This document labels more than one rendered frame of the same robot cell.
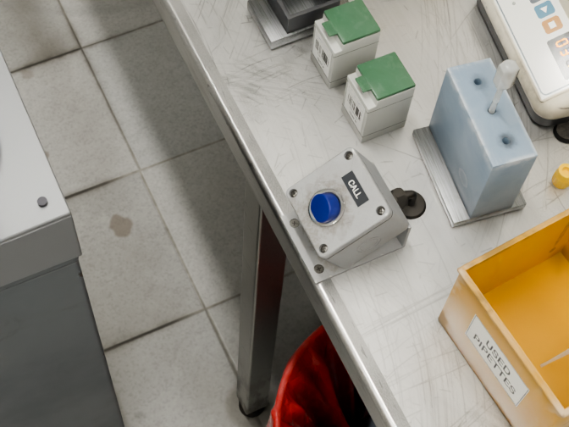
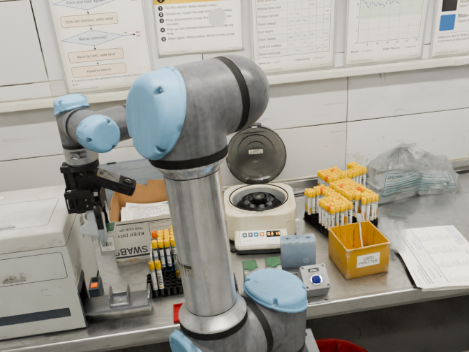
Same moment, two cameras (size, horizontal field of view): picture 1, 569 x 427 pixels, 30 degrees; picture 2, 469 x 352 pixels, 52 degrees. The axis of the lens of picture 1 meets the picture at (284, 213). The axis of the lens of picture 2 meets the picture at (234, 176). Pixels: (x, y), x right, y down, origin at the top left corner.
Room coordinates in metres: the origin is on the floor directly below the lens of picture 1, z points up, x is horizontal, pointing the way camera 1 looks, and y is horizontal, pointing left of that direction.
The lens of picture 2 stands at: (0.15, 1.00, 1.73)
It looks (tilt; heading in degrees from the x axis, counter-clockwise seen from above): 24 degrees down; 295
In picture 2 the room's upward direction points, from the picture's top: 4 degrees counter-clockwise
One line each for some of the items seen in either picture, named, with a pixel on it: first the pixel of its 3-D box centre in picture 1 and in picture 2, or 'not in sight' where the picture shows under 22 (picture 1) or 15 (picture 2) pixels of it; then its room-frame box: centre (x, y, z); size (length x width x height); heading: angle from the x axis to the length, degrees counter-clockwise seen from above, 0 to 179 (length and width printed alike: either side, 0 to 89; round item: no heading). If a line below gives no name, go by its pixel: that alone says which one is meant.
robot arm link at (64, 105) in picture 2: not in sight; (75, 121); (0.90, 0.20, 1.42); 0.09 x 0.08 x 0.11; 152
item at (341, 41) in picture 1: (345, 43); (250, 274); (0.60, -0.04, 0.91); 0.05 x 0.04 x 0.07; 121
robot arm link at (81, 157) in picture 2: not in sight; (81, 154); (0.91, 0.20, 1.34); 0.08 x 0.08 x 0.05
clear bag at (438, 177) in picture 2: not in sight; (433, 170); (0.16, -0.82, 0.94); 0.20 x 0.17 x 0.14; 14
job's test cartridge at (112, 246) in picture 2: not in sight; (108, 239); (0.89, 0.18, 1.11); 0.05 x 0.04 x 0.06; 120
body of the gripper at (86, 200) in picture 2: not in sight; (84, 185); (0.91, 0.20, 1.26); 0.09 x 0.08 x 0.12; 30
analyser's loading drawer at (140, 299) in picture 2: not in sight; (112, 299); (0.91, 0.20, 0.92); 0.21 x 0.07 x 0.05; 31
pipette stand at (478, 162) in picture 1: (478, 142); (297, 252); (0.50, -0.16, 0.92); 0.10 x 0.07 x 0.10; 23
